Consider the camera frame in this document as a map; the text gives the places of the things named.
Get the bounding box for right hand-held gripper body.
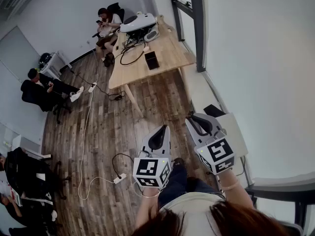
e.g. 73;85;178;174
194;135;236;176

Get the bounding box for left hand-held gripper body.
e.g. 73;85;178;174
132;151;172;189

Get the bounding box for black square box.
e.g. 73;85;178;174
144;51;160;71

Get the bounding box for person's right forearm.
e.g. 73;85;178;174
218;168;254;208

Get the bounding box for person's left forearm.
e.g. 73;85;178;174
134;187;162;228

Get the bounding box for black flat object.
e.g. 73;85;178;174
203;104;226;118

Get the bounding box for person's blue jeans legs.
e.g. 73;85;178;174
157;165;226;207

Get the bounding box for wooden table leg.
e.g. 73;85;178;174
122;84;144;119

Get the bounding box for person's white shirt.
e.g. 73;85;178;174
158;192;247;236

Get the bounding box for white grey oval device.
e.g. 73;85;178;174
144;23;160;43

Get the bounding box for black office chair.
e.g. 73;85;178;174
6;147;71;201
92;2;126;38
20;79;72;124

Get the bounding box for white domed device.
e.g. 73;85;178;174
120;12;157;33

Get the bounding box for small white side table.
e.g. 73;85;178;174
38;50;72;81

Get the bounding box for black round bag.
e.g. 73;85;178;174
38;52;52;68

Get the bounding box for thin metal bracelet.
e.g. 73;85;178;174
141;189;161;199

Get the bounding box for black looped floor cable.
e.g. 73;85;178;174
112;152;135;179

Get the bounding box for pale bangle bracelet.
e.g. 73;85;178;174
220;179;241;191

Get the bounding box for black power adapter cable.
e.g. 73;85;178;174
70;69;126;102

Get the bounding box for long white floor cable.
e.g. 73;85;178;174
77;53;116;201

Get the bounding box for dark window frame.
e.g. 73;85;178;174
246;176;315;236
167;0;207;73

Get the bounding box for black cable bundle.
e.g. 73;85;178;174
120;32;146;66

